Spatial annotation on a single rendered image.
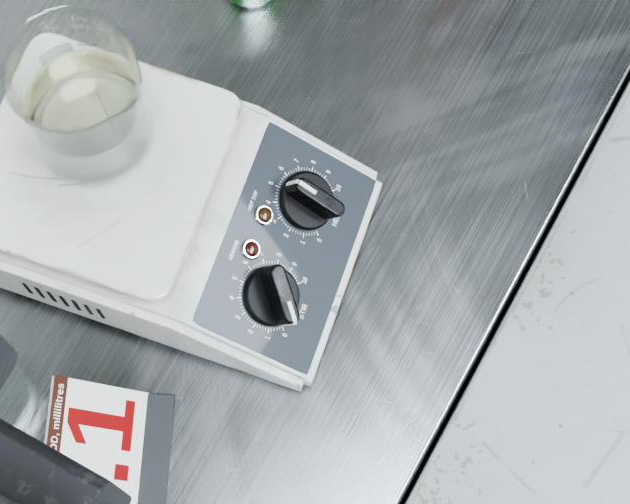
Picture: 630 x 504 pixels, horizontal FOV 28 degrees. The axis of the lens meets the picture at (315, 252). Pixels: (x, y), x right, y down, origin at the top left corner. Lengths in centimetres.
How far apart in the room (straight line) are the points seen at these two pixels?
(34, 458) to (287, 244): 43
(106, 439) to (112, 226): 12
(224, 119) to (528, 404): 23
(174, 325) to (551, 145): 25
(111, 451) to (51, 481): 43
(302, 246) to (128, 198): 10
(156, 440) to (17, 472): 44
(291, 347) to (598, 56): 27
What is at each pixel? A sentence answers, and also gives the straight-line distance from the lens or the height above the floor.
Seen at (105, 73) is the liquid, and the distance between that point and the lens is 63.
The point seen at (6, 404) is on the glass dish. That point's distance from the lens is 71.
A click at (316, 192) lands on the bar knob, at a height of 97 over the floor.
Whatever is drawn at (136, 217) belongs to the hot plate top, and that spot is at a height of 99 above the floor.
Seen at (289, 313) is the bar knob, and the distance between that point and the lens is 65.
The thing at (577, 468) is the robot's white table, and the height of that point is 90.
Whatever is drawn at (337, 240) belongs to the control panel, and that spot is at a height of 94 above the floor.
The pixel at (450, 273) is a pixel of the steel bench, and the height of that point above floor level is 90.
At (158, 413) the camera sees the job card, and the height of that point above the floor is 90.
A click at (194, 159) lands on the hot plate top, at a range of 64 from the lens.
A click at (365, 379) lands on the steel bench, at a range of 70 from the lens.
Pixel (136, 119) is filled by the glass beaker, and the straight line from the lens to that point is 60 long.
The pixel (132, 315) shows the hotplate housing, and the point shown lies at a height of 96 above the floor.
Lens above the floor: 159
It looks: 73 degrees down
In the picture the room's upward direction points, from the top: 2 degrees clockwise
